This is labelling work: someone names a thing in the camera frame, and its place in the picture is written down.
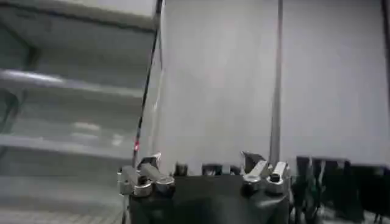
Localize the white open shelf unit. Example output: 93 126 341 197
0 0 165 214

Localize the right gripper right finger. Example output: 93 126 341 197
241 151 291 196

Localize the black camera tripod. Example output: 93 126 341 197
322 158 363 222
291 156 327 222

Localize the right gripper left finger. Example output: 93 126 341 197
118 152 177 198

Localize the grey vertical wall strip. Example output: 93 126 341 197
269 0 285 165

